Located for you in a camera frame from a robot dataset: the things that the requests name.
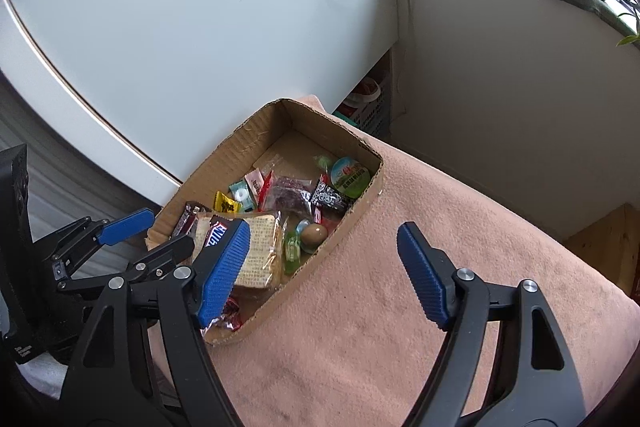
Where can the dark cake bag red ends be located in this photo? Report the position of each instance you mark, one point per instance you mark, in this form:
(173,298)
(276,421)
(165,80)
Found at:
(286,194)

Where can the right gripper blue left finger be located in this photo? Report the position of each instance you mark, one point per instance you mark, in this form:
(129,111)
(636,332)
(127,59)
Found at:
(110,380)

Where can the nut mix bag red ends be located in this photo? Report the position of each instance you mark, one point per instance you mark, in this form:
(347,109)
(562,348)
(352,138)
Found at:
(226,323)

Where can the yellow candy sachet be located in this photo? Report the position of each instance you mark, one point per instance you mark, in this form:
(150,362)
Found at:
(226,204)

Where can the small Snickers bar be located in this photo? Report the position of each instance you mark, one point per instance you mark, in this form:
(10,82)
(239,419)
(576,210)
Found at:
(188,220)

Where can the bright green candy sachet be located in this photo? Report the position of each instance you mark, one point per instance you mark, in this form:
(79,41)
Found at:
(292,255)

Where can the braised egg round pack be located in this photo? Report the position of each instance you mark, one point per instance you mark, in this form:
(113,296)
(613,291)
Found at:
(311,235)

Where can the large Snickers bar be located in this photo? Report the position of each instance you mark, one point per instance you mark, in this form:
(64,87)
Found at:
(219,230)

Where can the black patterned candy sachet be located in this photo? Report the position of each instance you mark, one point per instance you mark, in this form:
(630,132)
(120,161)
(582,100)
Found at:
(327,197)

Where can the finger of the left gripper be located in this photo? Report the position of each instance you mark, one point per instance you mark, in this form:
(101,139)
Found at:
(154,265)
(115,229)

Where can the brown cardboard box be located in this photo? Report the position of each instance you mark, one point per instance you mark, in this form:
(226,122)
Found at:
(283,137)

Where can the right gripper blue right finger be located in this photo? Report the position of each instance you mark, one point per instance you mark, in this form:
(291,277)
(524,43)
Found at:
(533,379)

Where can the dark green mint candy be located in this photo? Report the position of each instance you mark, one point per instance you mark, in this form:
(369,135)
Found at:
(240,193)

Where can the green candy clear wrapper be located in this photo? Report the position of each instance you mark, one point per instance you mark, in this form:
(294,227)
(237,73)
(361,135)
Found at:
(324,162)

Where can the yellow jelly cup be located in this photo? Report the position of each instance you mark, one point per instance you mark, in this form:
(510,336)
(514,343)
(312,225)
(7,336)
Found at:
(349,177)

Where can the cracker pack clear wrapper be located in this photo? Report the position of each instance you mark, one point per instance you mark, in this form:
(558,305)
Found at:
(261,268)

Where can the pink candy sachet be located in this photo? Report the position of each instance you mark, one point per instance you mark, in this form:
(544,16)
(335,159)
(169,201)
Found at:
(255,182)

